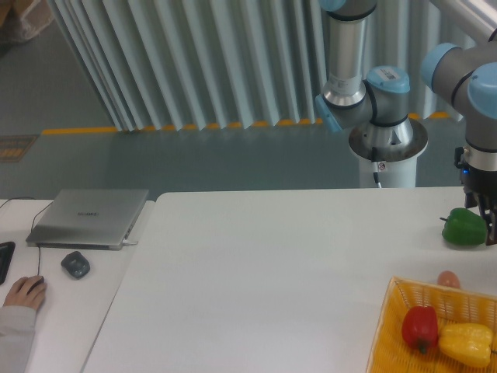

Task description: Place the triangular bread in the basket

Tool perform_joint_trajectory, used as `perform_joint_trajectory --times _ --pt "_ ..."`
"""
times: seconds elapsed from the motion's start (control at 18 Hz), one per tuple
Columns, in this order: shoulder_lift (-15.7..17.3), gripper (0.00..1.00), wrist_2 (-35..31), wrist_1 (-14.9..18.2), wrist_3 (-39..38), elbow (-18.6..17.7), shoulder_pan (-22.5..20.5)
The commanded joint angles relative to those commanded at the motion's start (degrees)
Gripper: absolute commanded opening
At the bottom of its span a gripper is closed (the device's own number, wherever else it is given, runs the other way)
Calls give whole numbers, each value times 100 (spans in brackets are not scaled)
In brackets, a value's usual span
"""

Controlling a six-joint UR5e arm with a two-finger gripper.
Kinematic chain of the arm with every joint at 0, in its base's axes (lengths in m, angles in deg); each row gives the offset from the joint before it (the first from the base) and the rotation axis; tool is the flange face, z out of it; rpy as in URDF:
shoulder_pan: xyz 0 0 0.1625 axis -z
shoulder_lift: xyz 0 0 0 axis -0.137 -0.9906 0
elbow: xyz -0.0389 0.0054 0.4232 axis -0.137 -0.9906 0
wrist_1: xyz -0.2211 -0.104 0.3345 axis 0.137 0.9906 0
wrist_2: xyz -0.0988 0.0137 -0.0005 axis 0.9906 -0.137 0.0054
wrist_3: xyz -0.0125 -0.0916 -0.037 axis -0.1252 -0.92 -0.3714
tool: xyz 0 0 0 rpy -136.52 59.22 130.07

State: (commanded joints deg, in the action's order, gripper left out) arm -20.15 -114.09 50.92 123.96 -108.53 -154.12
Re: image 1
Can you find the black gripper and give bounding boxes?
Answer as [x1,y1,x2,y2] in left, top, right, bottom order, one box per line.
[454,145,496,246]

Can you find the black computer mouse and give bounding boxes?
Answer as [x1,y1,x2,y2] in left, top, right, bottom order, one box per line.
[27,276,45,295]

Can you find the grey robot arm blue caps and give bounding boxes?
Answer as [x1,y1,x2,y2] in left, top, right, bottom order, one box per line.
[315,1,496,245]

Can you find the grey sleeved forearm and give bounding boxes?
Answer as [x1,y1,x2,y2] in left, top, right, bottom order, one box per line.
[1,305,36,372]

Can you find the yellow woven basket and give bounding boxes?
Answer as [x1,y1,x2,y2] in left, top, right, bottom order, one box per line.
[366,277,496,372]

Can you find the person's hand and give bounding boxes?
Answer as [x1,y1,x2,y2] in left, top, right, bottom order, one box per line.
[3,276,47,312]

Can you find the green bell pepper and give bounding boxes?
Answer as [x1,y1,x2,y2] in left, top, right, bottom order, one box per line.
[442,207,487,246]

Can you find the brown egg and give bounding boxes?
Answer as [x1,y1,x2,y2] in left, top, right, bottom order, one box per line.
[437,270,461,288]

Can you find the red bell pepper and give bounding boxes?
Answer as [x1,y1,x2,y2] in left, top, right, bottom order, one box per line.
[401,306,439,354]

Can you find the yellow bell pepper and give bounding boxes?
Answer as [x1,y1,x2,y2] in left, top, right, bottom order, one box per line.
[438,323,494,368]

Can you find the white folding partition screen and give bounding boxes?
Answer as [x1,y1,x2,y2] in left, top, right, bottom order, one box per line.
[45,0,477,134]

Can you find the silver closed laptop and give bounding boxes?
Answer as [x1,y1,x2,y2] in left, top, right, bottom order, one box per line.
[26,189,148,250]

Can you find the dark grey round device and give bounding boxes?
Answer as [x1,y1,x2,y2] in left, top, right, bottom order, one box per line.
[61,251,91,280]

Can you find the white side table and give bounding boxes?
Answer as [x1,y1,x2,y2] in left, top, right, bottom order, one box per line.
[1,199,155,372]

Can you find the black keyboard edge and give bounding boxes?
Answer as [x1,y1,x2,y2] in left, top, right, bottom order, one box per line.
[0,242,16,285]

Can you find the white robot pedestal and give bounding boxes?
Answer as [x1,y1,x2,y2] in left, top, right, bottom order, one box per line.
[349,118,428,189]

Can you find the black mouse cable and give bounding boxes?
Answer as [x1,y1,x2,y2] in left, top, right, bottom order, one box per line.
[0,199,54,277]

